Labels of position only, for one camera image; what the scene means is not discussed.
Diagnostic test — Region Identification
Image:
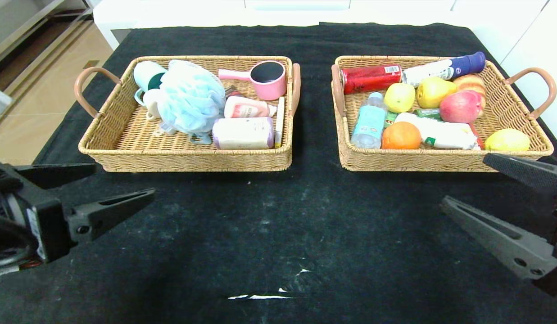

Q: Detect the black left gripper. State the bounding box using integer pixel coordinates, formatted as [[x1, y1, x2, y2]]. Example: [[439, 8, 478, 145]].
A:
[[0, 160, 156, 266]]

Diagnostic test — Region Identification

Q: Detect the white AD milk bottle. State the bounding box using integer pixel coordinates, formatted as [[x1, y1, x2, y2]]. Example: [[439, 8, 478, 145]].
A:
[[394, 112, 479, 150]]

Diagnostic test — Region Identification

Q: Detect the orange fruit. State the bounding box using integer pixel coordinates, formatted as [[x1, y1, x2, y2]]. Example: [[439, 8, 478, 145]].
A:
[[381, 121, 422, 150]]

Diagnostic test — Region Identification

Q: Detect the light blue bath loofah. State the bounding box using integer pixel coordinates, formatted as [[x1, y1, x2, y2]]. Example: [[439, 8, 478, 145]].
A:
[[157, 59, 227, 145]]

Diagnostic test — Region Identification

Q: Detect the yellow lemon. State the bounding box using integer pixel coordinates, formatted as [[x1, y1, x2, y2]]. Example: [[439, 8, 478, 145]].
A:
[[485, 128, 530, 152], [384, 82, 417, 113]]

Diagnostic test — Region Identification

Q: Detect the pink lotion bottle white cap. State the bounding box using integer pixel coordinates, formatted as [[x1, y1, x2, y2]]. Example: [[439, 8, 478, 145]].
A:
[[224, 95, 278, 119]]

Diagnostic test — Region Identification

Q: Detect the red sausage stick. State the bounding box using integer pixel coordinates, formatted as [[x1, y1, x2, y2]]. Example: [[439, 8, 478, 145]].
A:
[[468, 122, 484, 150]]

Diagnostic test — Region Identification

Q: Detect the red apple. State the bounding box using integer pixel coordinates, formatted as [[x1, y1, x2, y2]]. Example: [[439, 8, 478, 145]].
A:
[[439, 90, 485, 124]]

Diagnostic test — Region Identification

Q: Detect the small beige cup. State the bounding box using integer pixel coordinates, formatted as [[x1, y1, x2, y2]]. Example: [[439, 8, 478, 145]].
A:
[[142, 88, 163, 121]]

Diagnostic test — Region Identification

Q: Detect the small dark green box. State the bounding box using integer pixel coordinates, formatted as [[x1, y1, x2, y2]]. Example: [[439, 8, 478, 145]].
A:
[[413, 108, 443, 121]]

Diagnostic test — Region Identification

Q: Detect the orange brown bread bun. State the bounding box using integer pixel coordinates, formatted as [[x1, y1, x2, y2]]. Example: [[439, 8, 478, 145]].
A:
[[454, 74, 487, 97]]

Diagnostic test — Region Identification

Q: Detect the teal mug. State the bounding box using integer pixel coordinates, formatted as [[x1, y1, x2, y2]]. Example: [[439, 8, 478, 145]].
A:
[[133, 60, 167, 93]]

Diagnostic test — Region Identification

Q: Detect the yellow pear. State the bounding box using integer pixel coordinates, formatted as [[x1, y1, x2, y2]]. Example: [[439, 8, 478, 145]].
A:
[[416, 76, 459, 109]]

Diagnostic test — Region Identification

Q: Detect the white spray bottle blue cap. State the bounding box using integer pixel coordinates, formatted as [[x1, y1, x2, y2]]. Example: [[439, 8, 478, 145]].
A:
[[402, 51, 486, 90]]

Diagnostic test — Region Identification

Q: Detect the clear water bottle blue label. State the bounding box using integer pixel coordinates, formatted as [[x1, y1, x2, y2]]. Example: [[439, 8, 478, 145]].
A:
[[351, 92, 389, 150]]

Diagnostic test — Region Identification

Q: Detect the white roll with purple ends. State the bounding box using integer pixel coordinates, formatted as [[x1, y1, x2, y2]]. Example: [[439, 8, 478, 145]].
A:
[[212, 117, 274, 150]]

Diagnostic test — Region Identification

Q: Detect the grey shelf unit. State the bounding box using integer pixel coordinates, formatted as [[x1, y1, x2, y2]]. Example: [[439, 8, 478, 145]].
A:
[[0, 0, 92, 68]]

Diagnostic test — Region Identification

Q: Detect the red drink can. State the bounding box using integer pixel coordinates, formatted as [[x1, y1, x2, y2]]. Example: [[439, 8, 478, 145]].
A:
[[340, 65, 403, 95]]

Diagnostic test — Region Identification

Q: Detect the white and yellow stick tube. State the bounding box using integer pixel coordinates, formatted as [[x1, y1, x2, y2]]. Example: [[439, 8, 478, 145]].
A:
[[274, 96, 286, 149]]

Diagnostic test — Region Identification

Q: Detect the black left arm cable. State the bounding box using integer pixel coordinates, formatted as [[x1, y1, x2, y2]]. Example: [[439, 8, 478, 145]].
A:
[[0, 211, 42, 279]]

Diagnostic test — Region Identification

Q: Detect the wicker basket with brown handles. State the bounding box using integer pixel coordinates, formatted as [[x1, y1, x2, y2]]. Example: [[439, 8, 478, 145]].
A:
[[74, 55, 301, 173], [331, 55, 557, 172]]

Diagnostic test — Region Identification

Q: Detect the pink cup with long handle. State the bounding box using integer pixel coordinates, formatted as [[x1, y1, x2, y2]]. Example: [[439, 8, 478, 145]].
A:
[[217, 61, 287, 101]]

